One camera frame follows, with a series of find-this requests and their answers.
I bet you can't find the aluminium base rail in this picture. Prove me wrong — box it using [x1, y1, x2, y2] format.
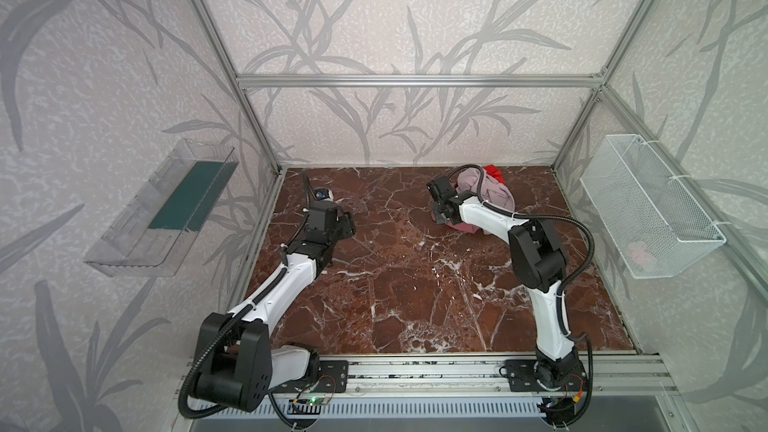
[312, 351, 679, 400]

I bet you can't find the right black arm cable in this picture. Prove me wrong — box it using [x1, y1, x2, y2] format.
[446, 163, 596, 427]

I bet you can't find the light lilac cloth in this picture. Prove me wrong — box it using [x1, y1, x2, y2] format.
[456, 167, 515, 211]

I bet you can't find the red cloth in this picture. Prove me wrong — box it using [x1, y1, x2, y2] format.
[484, 165, 505, 184]

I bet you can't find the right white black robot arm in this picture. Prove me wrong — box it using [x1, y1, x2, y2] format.
[427, 176, 591, 391]

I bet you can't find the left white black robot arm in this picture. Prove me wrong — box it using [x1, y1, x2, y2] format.
[177, 188, 356, 420]

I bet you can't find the aluminium frame crossbar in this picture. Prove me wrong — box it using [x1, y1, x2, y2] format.
[236, 74, 603, 89]

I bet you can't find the clear plastic wall bin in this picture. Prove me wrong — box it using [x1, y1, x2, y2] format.
[84, 139, 239, 278]

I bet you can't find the dark pink cloth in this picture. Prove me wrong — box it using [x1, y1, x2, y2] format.
[431, 212, 480, 234]

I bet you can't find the pink item in basket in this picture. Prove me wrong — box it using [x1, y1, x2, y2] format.
[627, 241, 657, 271]

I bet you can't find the white wire mesh basket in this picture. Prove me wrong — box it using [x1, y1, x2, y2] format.
[581, 134, 727, 280]

